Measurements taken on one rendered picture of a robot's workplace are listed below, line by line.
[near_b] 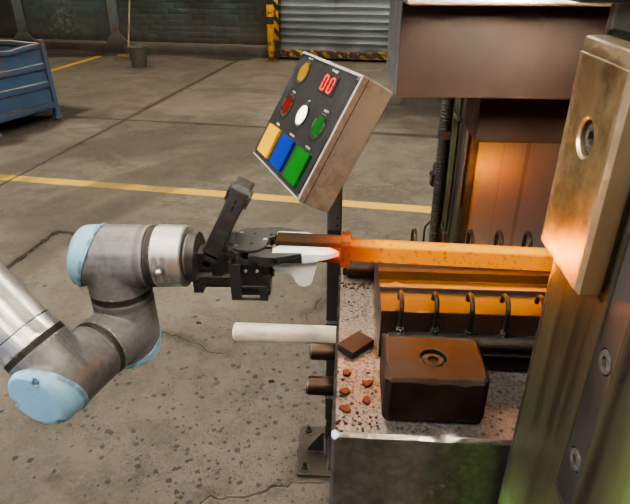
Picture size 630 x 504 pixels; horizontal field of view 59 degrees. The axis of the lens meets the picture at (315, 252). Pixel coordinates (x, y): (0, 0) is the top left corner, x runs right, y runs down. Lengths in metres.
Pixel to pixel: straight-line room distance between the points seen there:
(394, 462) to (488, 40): 0.48
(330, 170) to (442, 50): 0.58
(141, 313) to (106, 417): 1.28
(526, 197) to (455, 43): 0.42
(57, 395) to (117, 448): 1.24
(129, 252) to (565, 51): 0.58
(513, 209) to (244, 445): 1.25
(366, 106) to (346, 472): 0.71
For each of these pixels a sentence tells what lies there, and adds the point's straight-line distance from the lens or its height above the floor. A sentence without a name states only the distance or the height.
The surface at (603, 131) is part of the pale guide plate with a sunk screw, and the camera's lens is 0.43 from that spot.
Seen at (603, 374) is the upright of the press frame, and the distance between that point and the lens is 0.47.
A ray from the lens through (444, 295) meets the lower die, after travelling 0.79.
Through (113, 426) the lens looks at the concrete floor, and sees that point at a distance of 2.09.
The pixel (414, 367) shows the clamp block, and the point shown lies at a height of 0.98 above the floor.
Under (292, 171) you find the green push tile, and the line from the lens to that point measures 1.21.
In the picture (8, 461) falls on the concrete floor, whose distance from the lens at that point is 2.11.
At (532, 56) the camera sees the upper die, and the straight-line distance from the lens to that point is 0.65.
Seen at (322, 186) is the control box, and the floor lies 0.98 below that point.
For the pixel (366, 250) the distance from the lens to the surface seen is 0.77.
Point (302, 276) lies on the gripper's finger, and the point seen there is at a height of 1.01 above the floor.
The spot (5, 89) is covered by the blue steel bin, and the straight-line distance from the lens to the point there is 5.77.
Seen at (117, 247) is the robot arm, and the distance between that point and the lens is 0.81.
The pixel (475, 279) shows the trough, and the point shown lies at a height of 0.99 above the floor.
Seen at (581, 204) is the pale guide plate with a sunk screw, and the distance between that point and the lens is 0.45.
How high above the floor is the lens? 1.41
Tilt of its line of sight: 28 degrees down
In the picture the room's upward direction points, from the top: straight up
